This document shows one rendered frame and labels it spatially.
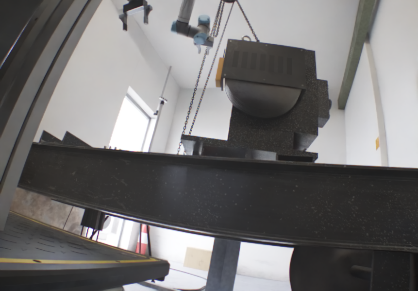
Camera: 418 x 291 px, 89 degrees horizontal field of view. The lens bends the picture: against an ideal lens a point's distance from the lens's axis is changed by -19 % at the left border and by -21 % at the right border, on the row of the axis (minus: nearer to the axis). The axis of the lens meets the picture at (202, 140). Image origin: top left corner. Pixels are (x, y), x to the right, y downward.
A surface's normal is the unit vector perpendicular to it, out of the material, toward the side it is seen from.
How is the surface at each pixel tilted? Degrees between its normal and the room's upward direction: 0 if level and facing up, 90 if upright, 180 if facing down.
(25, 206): 90
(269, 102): 90
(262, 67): 90
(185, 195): 90
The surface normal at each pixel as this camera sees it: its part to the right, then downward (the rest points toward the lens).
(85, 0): 0.96, 0.08
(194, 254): -0.18, -0.39
